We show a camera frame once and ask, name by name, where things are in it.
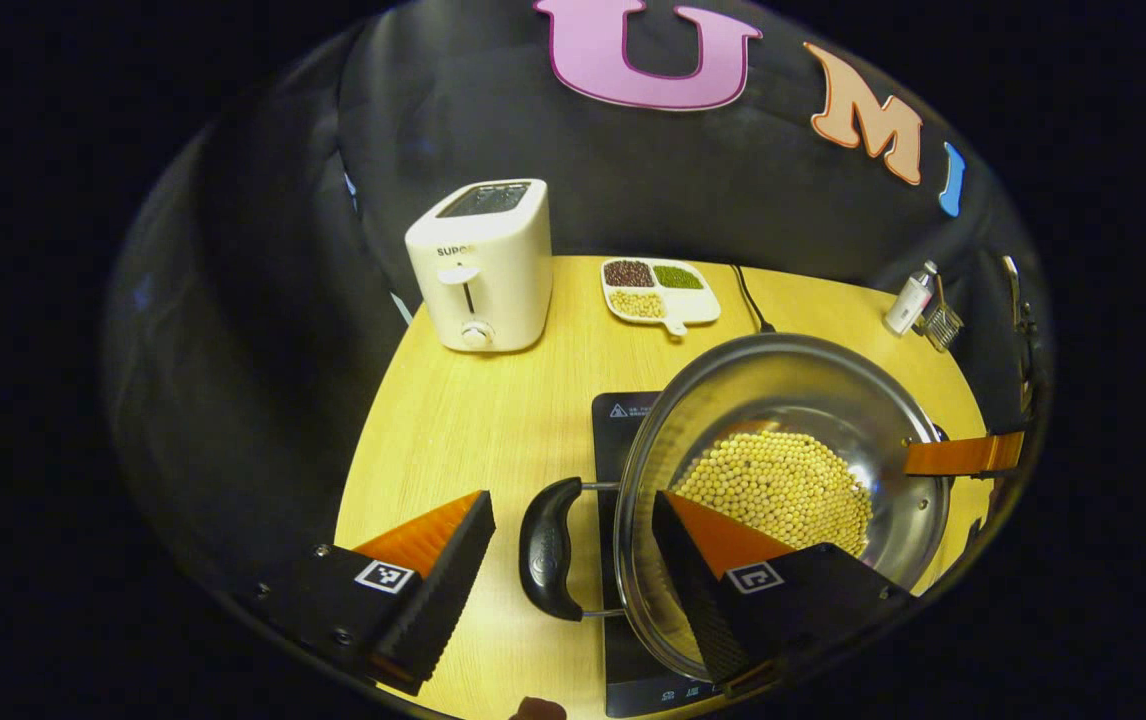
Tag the pile of yellow soybeans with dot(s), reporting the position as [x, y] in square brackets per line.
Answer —
[783, 485]

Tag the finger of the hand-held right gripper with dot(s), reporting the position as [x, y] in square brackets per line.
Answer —
[963, 455]

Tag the thin wooden stick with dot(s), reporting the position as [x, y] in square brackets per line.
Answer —
[939, 290]

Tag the white divided bean dish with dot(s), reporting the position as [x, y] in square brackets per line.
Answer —
[688, 300]

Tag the small clear glass holder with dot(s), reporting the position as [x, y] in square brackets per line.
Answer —
[943, 328]

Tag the white toaster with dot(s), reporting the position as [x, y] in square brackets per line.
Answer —
[483, 280]

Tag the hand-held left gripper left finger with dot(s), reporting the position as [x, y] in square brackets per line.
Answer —
[443, 600]

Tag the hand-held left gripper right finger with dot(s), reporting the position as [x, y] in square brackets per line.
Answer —
[693, 590]

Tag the black induction cooktop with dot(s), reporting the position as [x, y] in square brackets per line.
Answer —
[618, 430]

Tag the white plastic bottle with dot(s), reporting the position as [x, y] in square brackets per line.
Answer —
[908, 300]

